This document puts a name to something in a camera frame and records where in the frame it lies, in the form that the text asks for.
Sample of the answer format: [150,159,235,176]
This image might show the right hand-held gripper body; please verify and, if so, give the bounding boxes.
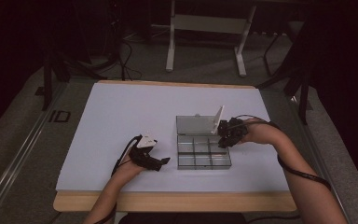
[211,105,249,145]

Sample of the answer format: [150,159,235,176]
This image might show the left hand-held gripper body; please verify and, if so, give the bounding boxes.
[129,131,164,171]

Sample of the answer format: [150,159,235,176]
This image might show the clear plastic compartment box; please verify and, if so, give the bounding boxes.
[175,114,233,171]

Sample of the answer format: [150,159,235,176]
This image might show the person's right hand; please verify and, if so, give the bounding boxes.
[240,119,282,146]

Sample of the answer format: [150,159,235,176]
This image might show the person's left hand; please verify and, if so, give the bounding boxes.
[117,156,147,183]

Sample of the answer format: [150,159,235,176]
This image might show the white paper sheet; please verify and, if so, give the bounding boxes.
[55,81,291,192]

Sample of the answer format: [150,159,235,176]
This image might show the black tripod stand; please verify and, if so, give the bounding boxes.
[255,12,316,126]
[40,0,125,112]

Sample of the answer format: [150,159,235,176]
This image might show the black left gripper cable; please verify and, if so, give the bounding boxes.
[111,134,143,179]

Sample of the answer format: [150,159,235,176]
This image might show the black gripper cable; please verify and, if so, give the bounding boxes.
[111,134,143,179]
[233,114,333,191]

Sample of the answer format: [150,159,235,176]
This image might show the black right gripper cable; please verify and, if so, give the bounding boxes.
[233,114,333,191]

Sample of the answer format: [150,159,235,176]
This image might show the aluminium floor rail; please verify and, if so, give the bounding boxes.
[0,81,68,222]
[290,94,353,224]

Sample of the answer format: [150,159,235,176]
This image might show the black floor cables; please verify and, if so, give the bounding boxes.
[117,18,144,82]

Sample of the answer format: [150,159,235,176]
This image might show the white metal desk frame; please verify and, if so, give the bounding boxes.
[165,0,257,78]

